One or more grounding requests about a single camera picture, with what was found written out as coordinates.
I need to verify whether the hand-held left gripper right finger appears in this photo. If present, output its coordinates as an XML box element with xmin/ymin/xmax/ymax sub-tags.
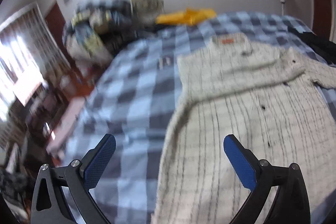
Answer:
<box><xmin>223</xmin><ymin>134</ymin><xmax>311</xmax><ymax>224</ymax></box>

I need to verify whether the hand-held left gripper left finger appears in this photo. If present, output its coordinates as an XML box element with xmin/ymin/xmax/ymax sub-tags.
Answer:
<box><xmin>31</xmin><ymin>134</ymin><xmax>117</xmax><ymax>224</ymax></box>

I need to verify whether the cream knitted sweater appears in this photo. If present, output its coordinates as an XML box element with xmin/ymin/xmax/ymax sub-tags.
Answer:
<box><xmin>154</xmin><ymin>33</ymin><xmax>336</xmax><ymax>224</ymax></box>

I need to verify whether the blue checkered blanket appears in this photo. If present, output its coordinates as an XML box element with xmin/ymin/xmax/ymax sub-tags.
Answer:
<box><xmin>47</xmin><ymin>12</ymin><xmax>336</xmax><ymax>224</ymax></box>

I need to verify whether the dark wooden shelf unit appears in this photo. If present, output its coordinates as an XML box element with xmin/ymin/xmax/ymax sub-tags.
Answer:
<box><xmin>0</xmin><ymin>67</ymin><xmax>91</xmax><ymax>224</ymax></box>

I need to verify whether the pile of patterned bedding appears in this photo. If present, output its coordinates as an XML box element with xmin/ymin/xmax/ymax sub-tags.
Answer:
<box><xmin>62</xmin><ymin>0</ymin><xmax>164</xmax><ymax>63</ymax></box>

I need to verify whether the window curtain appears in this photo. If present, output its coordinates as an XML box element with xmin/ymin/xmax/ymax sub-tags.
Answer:
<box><xmin>0</xmin><ymin>2</ymin><xmax>69</xmax><ymax>106</ymax></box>

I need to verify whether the black cloth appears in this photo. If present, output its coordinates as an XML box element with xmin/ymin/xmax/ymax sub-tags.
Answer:
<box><xmin>287</xmin><ymin>26</ymin><xmax>336</xmax><ymax>64</ymax></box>

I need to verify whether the red wooden door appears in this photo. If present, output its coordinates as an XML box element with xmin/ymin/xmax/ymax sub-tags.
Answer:
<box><xmin>45</xmin><ymin>0</ymin><xmax>67</xmax><ymax>35</ymax></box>

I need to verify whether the yellow cloth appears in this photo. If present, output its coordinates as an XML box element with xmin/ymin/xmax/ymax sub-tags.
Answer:
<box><xmin>155</xmin><ymin>8</ymin><xmax>217</xmax><ymax>26</ymax></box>

